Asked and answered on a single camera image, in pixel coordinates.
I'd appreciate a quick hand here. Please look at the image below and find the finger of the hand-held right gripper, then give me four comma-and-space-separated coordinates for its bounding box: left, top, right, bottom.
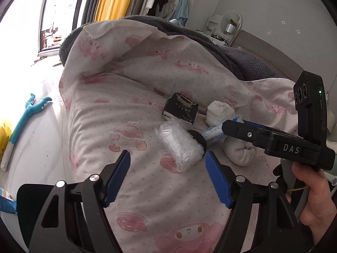
242, 120, 266, 130
222, 119, 298, 148

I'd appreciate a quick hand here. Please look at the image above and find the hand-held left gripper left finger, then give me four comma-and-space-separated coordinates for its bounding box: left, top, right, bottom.
31, 150, 131, 253

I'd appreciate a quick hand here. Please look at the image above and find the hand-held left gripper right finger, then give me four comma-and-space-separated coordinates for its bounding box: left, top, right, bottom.
205, 151, 311, 253

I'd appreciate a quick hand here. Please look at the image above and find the white sock ball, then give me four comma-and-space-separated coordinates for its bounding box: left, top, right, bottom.
224, 137, 266, 167
206, 100, 233, 125

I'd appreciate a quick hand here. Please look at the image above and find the blue white tissue pack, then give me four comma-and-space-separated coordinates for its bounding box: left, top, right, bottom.
201, 116, 245, 147

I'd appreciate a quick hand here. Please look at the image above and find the bubble wrap roll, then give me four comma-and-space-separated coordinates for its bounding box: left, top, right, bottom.
155, 120, 204, 171

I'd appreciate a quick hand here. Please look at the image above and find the black printed box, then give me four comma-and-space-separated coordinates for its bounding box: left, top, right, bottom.
163, 93, 198, 125

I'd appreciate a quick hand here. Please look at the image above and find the person's right hand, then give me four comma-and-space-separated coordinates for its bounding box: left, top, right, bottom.
293, 162, 332, 248

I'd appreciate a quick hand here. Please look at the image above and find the dark grey fleece blanket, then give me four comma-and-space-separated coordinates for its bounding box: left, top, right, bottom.
59, 14, 293, 81

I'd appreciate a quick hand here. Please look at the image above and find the beige upholstered headboard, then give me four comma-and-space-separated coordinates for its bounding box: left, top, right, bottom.
232, 30, 307, 82

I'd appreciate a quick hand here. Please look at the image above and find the pink printed blanket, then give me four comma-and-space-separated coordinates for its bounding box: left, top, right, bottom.
58, 20, 316, 253

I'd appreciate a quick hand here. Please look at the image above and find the small table lamp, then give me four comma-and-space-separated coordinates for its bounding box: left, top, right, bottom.
224, 22, 236, 45

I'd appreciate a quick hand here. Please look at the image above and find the round white mirror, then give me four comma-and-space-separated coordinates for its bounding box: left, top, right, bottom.
221, 11, 242, 35

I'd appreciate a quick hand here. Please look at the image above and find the white dresser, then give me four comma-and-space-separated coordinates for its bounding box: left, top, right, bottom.
204, 14, 229, 45

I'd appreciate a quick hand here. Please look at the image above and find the teal and white grabber tool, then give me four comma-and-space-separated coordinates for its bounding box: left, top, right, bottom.
0, 93, 52, 170

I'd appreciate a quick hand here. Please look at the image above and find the blue pet food bag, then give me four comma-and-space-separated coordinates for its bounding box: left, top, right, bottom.
0, 187, 19, 214

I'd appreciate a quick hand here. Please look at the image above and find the yellow plastic bag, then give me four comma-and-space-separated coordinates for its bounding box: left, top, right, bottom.
0, 120, 13, 159

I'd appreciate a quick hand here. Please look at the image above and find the light blue hanging garment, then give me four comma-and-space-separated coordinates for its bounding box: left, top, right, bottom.
174, 0, 191, 25

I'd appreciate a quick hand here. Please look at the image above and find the beige hanging garment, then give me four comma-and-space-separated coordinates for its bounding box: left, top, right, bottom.
163, 0, 185, 22

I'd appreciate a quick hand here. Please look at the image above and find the dark grey curtain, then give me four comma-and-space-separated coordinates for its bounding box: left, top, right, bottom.
80, 0, 106, 25

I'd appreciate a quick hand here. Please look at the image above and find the glass balcony door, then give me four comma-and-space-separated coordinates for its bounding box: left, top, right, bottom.
38, 0, 88, 56

